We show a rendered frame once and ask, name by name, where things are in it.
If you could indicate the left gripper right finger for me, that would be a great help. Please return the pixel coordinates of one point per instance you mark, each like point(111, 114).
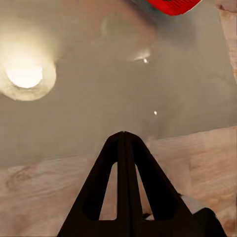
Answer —
point(172, 216)

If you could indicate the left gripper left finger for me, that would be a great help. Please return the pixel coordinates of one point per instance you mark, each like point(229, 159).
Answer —
point(83, 218)

